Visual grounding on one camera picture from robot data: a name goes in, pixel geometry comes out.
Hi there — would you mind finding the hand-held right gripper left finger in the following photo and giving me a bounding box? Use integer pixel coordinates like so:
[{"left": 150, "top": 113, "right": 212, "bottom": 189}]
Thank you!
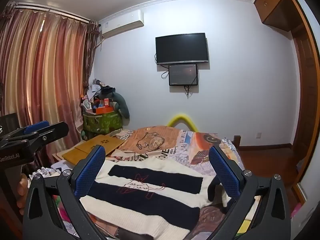
[{"left": 23, "top": 145, "right": 108, "bottom": 240}]

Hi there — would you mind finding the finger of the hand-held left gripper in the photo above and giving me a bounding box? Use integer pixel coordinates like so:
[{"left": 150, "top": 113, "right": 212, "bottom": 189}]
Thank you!
[
  {"left": 5, "top": 120, "right": 50, "bottom": 140},
  {"left": 25, "top": 122, "right": 69, "bottom": 147}
]

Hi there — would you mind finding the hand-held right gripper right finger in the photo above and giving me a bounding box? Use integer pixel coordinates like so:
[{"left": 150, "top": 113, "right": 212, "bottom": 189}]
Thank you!
[{"left": 208, "top": 145, "right": 292, "bottom": 240}]

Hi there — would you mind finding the white navy striped knit sweater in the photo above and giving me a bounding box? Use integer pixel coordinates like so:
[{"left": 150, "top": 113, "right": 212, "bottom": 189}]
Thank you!
[{"left": 79, "top": 159, "right": 234, "bottom": 239}]

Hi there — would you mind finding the pile of clothes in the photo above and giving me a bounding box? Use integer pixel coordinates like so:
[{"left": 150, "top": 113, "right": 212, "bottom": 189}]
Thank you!
[{"left": 80, "top": 78, "right": 118, "bottom": 110}]

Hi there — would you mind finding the person's left hand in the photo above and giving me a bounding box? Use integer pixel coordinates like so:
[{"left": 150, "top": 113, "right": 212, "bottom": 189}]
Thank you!
[{"left": 16, "top": 172, "right": 32, "bottom": 217}]

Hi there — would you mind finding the wooden lap desk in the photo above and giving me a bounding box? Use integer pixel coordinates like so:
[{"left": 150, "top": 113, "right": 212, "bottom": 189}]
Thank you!
[{"left": 61, "top": 134, "right": 125, "bottom": 167}]

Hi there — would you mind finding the bed with printed cover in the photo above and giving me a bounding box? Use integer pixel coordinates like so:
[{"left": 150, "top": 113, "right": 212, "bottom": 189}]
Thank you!
[{"left": 32, "top": 127, "right": 244, "bottom": 240}]

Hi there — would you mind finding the crumpled cloth clutter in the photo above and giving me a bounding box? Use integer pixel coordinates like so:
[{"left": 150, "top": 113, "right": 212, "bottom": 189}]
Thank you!
[{"left": 31, "top": 166, "right": 62, "bottom": 180}]

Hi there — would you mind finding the striped pink curtain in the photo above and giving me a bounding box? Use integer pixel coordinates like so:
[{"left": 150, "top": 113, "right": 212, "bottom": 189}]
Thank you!
[{"left": 0, "top": 2, "right": 101, "bottom": 170}]

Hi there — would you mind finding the orange box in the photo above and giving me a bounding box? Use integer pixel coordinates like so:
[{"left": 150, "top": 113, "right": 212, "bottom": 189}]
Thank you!
[{"left": 96, "top": 106, "right": 114, "bottom": 116}]

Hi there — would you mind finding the orange bear blanket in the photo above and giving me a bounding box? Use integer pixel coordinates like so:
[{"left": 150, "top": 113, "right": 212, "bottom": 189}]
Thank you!
[{"left": 120, "top": 126, "right": 187, "bottom": 153}]

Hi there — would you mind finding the yellow foam tube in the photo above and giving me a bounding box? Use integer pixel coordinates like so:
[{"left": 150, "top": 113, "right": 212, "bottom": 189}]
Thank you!
[{"left": 167, "top": 114, "right": 199, "bottom": 132}]

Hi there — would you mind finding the grey-green plush pillow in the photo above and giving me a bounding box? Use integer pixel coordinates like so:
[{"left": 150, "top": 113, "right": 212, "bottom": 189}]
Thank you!
[{"left": 111, "top": 92, "right": 130, "bottom": 119}]

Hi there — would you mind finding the pink item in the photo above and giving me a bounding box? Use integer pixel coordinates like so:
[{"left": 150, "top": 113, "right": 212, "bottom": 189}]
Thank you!
[{"left": 292, "top": 202, "right": 304, "bottom": 218}]

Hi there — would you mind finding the white air conditioner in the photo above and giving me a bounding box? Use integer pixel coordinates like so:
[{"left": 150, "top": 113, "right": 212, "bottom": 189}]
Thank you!
[{"left": 99, "top": 9, "right": 145, "bottom": 39}]

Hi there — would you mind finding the wooden overhead cabinet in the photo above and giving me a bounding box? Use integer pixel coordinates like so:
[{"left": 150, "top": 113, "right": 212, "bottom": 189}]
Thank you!
[{"left": 253, "top": 0, "right": 304, "bottom": 32}]

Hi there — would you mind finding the small black wall monitor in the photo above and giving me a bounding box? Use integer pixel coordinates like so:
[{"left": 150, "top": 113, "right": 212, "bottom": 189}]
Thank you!
[{"left": 168, "top": 64, "right": 199, "bottom": 86}]

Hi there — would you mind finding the wooden wardrobe frame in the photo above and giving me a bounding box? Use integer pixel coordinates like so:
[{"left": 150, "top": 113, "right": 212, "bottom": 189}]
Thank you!
[{"left": 287, "top": 0, "right": 320, "bottom": 205}]

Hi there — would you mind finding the curtain rail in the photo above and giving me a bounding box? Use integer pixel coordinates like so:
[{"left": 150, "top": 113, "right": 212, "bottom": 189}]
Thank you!
[{"left": 9, "top": 1, "right": 92, "bottom": 23}]

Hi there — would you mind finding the black wall television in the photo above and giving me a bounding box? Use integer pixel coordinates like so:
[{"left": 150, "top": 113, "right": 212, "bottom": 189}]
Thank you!
[{"left": 155, "top": 33, "right": 209, "bottom": 65}]

